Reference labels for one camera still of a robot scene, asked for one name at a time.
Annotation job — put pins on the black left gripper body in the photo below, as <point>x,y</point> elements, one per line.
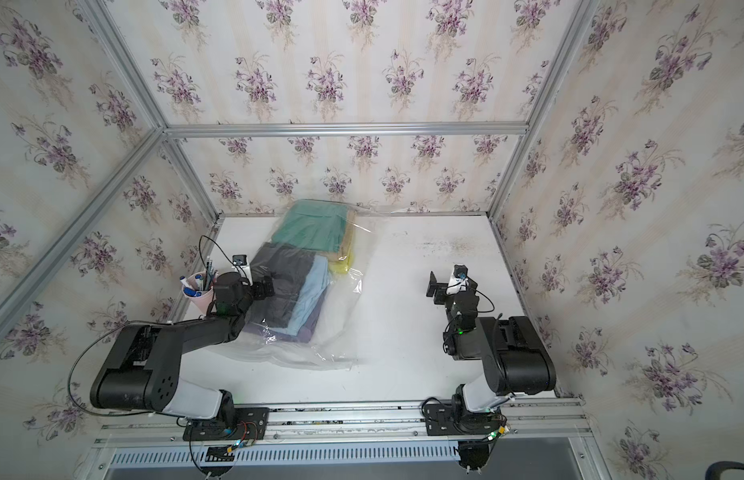
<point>257,292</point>

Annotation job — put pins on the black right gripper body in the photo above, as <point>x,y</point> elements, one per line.
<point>443,297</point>

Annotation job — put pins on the dark grey trousers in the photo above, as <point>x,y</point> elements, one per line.
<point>288,268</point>

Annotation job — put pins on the light blue garment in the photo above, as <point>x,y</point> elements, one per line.
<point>317,280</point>

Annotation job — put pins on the clear plastic vacuum bag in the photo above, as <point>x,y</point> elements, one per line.
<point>332,346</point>

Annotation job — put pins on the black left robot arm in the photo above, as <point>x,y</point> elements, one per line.
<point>142,370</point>

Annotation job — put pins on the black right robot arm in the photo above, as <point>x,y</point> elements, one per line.
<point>515,362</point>

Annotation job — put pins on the purple folded garment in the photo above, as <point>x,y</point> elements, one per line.
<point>298,331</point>

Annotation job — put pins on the pink pen cup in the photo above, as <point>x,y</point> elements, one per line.
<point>199,287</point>

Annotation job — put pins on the yellow folded garment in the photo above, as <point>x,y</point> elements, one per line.
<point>341,262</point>

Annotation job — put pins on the green folded garment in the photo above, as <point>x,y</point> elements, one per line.
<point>316,225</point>

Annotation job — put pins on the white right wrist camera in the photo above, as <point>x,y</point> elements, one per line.
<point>459,280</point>

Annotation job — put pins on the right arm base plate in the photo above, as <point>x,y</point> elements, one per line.
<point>447,419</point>

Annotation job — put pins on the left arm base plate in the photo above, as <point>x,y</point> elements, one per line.
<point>249,424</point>

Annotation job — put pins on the aluminium mounting rail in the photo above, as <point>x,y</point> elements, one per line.
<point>345,422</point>

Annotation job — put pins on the white slotted cable duct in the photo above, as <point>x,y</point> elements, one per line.
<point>285,455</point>

